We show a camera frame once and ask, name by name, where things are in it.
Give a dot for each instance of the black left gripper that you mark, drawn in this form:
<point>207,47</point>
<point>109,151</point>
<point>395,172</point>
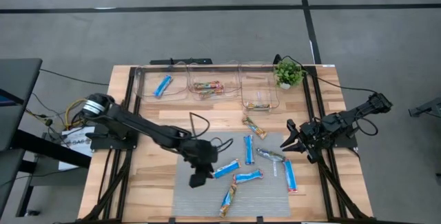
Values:
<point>200,153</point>

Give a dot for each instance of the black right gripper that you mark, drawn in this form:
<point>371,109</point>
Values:
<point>311,134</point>

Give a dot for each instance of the green silver granola bar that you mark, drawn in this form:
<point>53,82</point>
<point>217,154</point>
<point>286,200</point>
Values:
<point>270,154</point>
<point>257,106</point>

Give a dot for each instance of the blue granola bar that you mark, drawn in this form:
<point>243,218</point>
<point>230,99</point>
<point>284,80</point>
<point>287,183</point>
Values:
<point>162,86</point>
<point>249,150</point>
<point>226,169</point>
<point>248,176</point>
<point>290,175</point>

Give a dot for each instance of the orange peanut butter granola bar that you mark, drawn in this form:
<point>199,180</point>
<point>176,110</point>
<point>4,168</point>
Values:
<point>254,127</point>
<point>228,200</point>

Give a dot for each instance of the orange green granola bar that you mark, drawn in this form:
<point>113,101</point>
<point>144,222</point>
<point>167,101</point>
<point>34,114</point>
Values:
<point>208,85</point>
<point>211,94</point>

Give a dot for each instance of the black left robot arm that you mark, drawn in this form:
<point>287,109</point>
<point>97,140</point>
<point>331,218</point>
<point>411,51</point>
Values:
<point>138,124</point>

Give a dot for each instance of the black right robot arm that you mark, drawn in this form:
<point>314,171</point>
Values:
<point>361,110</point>

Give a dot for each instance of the white strip label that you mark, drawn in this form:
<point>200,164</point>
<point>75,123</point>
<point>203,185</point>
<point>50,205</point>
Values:
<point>274,169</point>

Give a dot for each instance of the grey mesh mat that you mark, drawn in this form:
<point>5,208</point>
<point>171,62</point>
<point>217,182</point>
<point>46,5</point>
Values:
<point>200,200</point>

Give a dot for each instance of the clear plastic bin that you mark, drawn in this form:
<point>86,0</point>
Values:
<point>175,79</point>
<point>196,74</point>
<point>258,86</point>

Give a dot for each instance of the small green potted plant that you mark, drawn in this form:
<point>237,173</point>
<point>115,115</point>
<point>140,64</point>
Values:
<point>288,74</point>

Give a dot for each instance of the black edge clamp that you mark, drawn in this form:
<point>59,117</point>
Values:
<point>171,220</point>
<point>260,220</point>

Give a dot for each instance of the black power strip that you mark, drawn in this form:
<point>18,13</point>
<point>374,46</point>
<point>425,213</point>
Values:
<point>179,61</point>

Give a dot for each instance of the black aluminium crossbar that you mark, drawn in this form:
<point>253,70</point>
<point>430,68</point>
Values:
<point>151,68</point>

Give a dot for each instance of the white paper sheet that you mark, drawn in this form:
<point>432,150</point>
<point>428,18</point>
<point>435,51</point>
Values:
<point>72,163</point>

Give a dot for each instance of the dark grey side table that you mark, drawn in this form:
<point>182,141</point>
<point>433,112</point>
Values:
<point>17,96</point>

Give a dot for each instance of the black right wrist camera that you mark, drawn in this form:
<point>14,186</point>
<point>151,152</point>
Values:
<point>312,155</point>

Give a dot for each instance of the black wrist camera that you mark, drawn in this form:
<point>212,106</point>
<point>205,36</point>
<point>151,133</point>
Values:
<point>198,180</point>
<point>312,155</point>

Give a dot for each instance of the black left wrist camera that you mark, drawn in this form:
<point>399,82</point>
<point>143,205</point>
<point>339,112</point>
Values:
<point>198,180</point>

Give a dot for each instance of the black aluminium side frame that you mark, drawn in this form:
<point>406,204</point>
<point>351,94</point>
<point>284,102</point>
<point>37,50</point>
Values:
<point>315,86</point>
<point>131,79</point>

